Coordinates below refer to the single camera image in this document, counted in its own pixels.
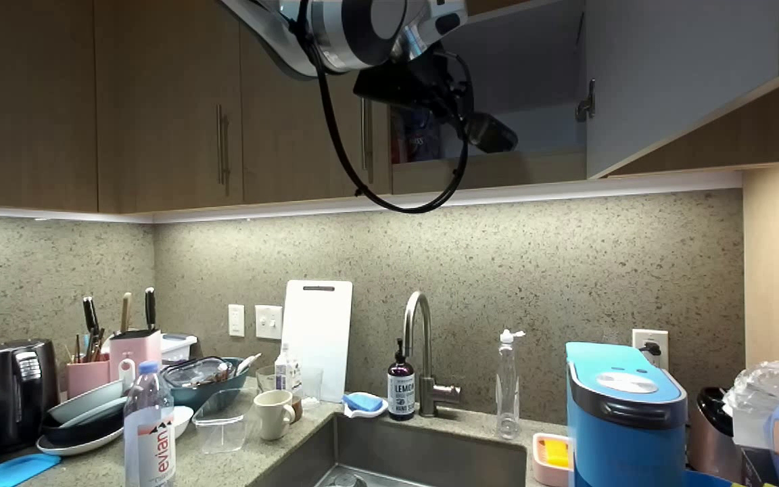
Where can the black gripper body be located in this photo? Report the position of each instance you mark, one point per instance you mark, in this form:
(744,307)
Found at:
(442,83)

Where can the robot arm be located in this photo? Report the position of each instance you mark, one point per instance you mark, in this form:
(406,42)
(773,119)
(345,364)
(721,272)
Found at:
(392,47)

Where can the open cabinet door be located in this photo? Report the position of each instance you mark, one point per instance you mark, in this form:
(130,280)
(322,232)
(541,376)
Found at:
(664,69)

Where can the dark soap pump bottle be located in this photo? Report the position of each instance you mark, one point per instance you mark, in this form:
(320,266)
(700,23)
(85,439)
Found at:
(402,388)

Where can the clear spray bottle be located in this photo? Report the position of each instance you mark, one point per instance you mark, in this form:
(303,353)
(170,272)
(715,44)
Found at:
(506,385)

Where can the small clear water bottle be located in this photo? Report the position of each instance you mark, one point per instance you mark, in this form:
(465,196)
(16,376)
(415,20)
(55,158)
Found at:
(281,368)

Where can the blue cap water bottle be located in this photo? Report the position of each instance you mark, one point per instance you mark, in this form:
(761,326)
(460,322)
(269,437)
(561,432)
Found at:
(150,437)

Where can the white cutting board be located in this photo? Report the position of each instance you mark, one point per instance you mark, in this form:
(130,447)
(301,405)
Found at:
(316,319)

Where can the white power outlet plate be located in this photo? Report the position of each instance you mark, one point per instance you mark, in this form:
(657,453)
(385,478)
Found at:
(237,319)

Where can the chrome sink faucet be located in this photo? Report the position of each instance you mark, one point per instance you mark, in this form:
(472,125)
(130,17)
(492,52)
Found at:
(434,395)

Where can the cream ceramic mug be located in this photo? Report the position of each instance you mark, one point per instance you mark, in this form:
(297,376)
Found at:
(274,408)

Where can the blue coffee machine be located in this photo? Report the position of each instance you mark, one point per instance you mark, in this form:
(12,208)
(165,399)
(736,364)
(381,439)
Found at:
(625,418)

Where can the stainless steel sink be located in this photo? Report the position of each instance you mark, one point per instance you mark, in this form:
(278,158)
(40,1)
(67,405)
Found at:
(454,449)

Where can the teal dish rack basin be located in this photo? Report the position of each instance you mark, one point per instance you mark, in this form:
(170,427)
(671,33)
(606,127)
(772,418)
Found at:
(199,378)

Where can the pink sponge tray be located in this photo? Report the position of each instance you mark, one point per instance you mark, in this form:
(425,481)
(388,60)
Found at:
(552,460)

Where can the clear plastic container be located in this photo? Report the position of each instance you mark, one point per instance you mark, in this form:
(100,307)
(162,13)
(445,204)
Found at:
(219,427)

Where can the pink knife block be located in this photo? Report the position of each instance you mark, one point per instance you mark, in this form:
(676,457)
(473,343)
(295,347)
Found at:
(141,347)

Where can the white light switch plate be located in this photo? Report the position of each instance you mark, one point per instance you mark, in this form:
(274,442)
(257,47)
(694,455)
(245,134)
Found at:
(269,322)

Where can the small wall outlet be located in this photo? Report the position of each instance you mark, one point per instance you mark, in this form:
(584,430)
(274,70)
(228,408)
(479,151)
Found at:
(652,343)

